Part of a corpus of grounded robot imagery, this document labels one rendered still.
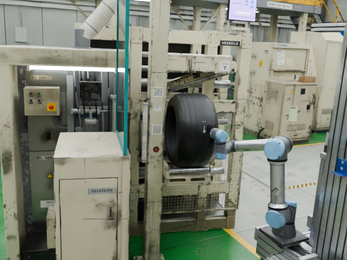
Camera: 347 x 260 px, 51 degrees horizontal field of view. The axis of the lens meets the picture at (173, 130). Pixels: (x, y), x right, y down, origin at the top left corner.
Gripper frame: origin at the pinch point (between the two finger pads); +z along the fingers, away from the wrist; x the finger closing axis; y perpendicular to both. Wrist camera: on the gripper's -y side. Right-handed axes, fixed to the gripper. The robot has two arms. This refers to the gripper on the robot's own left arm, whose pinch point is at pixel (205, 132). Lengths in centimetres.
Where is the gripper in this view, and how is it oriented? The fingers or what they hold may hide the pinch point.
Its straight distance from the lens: 266.3
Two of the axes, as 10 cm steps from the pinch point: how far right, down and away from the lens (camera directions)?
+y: 0.3, -9.9, -1.2
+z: -2.4, -1.3, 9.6
